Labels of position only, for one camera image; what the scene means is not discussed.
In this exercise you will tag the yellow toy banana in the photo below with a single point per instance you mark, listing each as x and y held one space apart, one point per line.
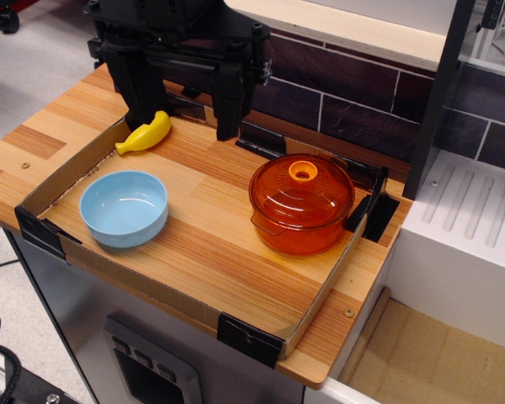
146 135

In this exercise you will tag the orange transparent pot lid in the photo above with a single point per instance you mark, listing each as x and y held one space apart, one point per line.
299 192

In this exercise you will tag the black caster wheel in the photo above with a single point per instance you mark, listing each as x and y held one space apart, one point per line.
9 21

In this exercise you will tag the dark vertical post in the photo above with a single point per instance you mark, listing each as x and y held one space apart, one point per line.
425 151

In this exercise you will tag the orange transparent plastic pot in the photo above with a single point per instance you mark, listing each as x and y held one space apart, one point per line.
306 242

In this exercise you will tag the grey toy oven panel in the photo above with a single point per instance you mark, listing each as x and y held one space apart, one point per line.
151 374

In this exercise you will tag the light blue plastic bowl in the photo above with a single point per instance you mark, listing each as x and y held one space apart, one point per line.
125 209

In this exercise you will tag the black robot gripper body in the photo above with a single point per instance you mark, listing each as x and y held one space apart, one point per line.
202 36

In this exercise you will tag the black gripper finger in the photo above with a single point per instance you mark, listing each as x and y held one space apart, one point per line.
139 83
232 91

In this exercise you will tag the cardboard fence with black tape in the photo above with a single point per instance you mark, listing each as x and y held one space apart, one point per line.
208 266

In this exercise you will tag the white toy sink drainboard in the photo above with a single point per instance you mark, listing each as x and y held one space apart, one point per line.
449 259

